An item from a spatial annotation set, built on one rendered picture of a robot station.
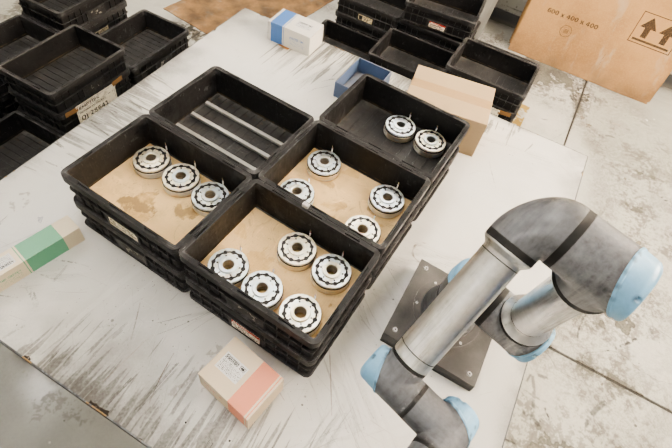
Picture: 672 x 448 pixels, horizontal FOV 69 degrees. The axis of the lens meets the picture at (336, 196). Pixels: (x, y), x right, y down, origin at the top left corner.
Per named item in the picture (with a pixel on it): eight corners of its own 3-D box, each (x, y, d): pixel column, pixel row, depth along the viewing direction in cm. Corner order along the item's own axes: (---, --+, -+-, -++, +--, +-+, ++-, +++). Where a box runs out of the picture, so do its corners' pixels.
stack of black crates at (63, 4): (100, 36, 286) (78, -40, 251) (140, 56, 280) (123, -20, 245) (43, 70, 262) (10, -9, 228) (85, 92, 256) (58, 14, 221)
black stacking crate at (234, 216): (373, 276, 131) (381, 253, 122) (311, 366, 114) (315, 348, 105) (255, 204, 141) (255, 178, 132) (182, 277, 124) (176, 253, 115)
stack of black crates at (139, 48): (154, 63, 277) (143, 8, 251) (197, 84, 271) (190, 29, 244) (100, 100, 254) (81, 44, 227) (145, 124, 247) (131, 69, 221)
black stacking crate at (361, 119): (459, 149, 166) (470, 125, 157) (422, 204, 149) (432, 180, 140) (360, 99, 176) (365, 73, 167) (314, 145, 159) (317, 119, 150)
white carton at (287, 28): (268, 39, 211) (268, 20, 204) (282, 26, 218) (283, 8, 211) (308, 56, 206) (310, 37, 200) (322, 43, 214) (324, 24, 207)
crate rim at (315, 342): (381, 257, 124) (382, 252, 122) (315, 352, 106) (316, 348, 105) (255, 182, 134) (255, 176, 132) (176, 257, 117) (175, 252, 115)
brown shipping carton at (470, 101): (394, 131, 184) (404, 98, 172) (408, 97, 198) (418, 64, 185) (471, 157, 180) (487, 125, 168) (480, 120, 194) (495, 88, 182)
